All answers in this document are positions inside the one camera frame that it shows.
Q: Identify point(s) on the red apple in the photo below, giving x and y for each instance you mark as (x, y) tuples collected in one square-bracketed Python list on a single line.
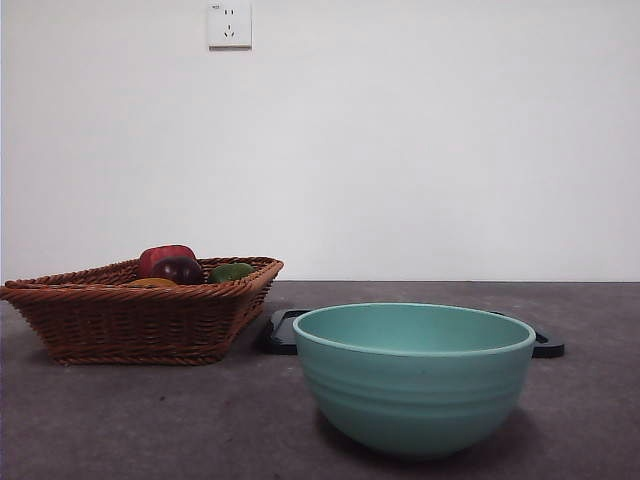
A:
[(162, 252)]

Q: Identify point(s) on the green fruit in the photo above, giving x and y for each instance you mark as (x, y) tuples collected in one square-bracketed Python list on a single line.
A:
[(230, 272)]

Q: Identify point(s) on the white wall socket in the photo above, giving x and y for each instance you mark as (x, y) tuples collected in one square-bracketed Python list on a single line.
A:
[(230, 25)]

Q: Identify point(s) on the black rectangular tray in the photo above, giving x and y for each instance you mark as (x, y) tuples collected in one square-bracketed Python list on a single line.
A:
[(280, 335)]

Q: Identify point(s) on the brown wicker basket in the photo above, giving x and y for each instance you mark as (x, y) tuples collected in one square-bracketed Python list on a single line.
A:
[(125, 325)]

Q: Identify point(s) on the teal bowl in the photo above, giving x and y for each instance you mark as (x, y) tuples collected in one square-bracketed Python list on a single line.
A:
[(410, 400)]

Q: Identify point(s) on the dark purple fruit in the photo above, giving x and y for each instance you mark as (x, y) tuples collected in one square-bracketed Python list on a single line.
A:
[(177, 272)]

